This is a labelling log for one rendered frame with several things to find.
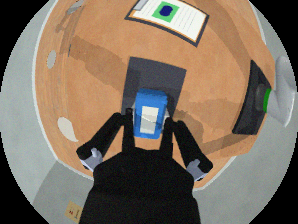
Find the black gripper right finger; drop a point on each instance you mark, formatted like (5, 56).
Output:
(196, 163)

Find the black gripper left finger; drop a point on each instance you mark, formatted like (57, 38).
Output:
(92, 152)

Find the blue and black self-inking stamp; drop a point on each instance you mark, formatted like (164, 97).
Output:
(150, 109)

